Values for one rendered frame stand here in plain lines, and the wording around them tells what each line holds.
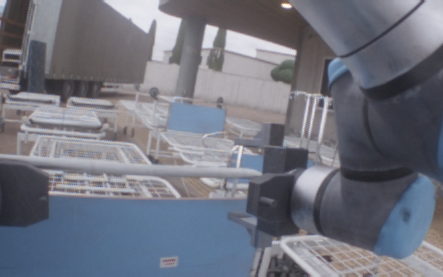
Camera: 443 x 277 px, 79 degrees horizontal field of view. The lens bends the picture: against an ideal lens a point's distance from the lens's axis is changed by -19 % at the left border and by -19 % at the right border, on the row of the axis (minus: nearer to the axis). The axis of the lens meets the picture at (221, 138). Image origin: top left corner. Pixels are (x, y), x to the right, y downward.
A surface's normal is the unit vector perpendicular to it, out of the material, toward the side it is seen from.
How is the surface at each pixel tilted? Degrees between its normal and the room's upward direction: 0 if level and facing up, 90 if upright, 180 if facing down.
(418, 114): 131
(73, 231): 90
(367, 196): 104
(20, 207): 80
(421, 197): 85
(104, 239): 90
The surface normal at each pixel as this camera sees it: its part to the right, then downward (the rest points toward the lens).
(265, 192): 0.50, 0.04
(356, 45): -0.67, 0.67
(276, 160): -0.86, -0.07
